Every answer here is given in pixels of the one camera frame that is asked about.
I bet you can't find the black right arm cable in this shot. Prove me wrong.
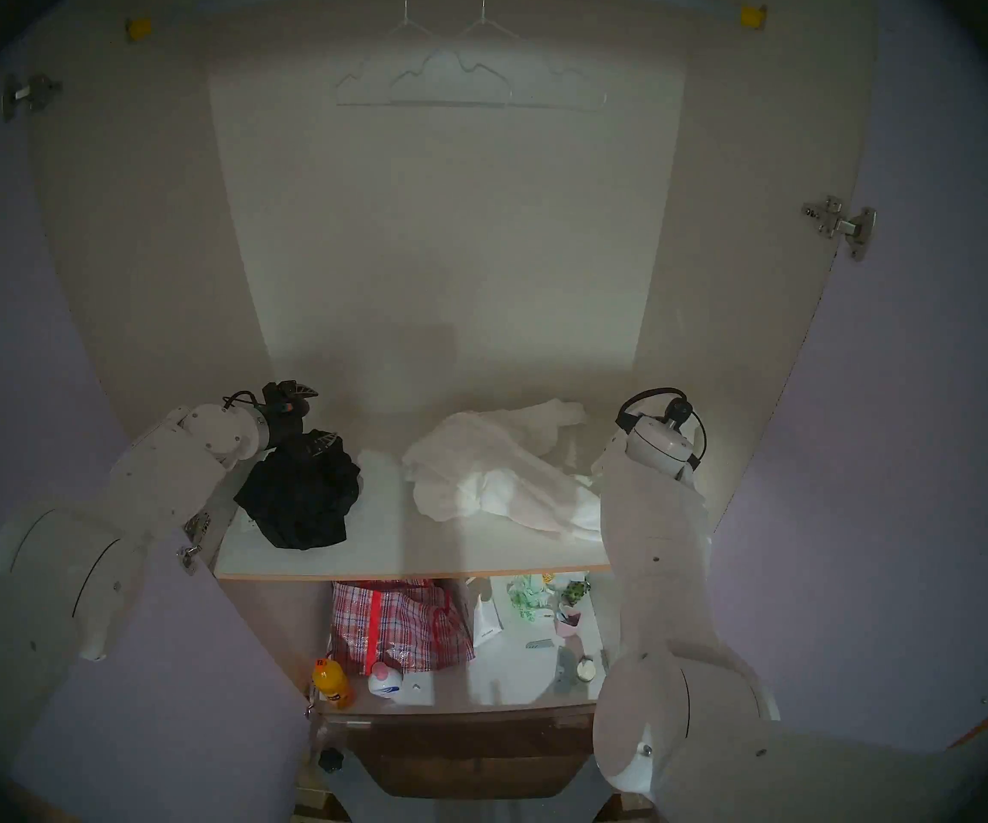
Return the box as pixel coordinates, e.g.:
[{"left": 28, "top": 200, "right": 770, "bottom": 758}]
[{"left": 616, "top": 387, "right": 708, "bottom": 479}]

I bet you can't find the orange plastic bottle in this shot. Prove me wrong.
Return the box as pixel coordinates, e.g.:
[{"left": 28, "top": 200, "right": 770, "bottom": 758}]
[{"left": 312, "top": 657, "right": 355, "bottom": 709}]

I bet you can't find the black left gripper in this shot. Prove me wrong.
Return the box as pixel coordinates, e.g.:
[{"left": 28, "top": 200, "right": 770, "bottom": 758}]
[{"left": 261, "top": 381, "right": 340, "bottom": 458}]

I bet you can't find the black top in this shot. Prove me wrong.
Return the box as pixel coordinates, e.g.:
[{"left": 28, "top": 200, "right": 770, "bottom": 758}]
[{"left": 234, "top": 431, "right": 364, "bottom": 550}]

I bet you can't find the metal wardrobe door hinge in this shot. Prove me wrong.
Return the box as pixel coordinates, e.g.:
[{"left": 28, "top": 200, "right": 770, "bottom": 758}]
[
  {"left": 801, "top": 195, "right": 877, "bottom": 262},
  {"left": 178, "top": 513, "right": 212, "bottom": 574},
  {"left": 1, "top": 74, "right": 63, "bottom": 121}
]

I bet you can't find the red plaid woven bag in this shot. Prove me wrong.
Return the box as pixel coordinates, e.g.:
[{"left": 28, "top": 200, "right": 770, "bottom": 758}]
[{"left": 329, "top": 580, "right": 475, "bottom": 675}]

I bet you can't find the brown wooden drawer front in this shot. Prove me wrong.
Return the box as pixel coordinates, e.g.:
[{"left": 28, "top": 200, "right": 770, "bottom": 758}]
[{"left": 314, "top": 706, "right": 599, "bottom": 801}]

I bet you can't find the small white paper bag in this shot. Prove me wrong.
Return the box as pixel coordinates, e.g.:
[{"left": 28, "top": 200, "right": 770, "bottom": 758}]
[{"left": 470, "top": 586, "right": 505, "bottom": 648}]

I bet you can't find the large white top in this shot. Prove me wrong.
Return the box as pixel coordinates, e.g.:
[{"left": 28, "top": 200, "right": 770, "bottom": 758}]
[{"left": 402, "top": 399, "right": 589, "bottom": 524}]

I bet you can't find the green patterned package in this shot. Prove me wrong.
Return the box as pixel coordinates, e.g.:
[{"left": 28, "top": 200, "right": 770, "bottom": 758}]
[{"left": 507, "top": 574, "right": 557, "bottom": 621}]

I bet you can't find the white wire clothes hanger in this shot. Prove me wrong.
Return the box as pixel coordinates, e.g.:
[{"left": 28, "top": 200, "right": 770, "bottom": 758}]
[
  {"left": 335, "top": 0, "right": 516, "bottom": 108},
  {"left": 389, "top": 0, "right": 611, "bottom": 112}
]

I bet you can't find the purple wardrobe door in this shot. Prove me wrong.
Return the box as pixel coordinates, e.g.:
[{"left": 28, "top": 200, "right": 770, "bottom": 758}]
[
  {"left": 0, "top": 0, "right": 313, "bottom": 823},
  {"left": 700, "top": 0, "right": 988, "bottom": 754}
]

